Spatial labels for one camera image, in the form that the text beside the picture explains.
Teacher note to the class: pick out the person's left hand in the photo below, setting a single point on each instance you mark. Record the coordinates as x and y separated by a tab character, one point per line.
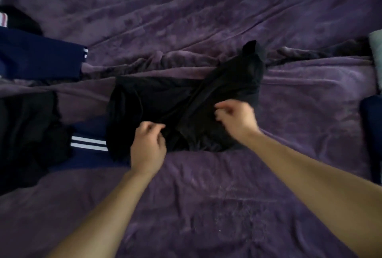
146	150

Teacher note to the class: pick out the person's right hand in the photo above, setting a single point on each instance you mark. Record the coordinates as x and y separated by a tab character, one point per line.
238	119

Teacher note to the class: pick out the person's left fingers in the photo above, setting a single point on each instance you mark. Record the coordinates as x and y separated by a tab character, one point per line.
153	128

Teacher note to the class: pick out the person's right fingers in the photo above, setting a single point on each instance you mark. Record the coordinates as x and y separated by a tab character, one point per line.
225	111

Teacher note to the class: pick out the black garment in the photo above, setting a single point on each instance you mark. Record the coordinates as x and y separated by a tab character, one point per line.
185	111

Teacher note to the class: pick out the person's right forearm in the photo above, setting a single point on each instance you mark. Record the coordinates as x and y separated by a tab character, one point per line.
316	189

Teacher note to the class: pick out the person's left forearm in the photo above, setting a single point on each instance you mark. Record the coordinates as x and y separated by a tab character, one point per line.
104	219

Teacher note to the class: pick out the navy striped track pants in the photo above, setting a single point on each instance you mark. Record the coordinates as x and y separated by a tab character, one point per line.
86	147

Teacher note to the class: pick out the purple fleece blanket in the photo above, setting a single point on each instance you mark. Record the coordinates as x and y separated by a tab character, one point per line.
209	201

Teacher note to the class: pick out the black crumpled clothing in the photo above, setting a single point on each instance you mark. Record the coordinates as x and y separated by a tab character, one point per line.
26	138

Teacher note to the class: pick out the navy striped track jacket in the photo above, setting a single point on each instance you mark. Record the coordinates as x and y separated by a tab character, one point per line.
38	55

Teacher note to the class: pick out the dark navy garment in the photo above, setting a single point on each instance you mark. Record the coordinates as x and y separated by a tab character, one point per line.
373	135

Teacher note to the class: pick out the light teal cloth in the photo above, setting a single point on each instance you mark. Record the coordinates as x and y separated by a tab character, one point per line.
376	55

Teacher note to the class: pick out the black cloth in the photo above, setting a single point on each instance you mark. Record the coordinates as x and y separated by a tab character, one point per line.
24	20

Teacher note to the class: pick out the pink white striped cloth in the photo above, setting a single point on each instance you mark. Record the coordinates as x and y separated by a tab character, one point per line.
3	19

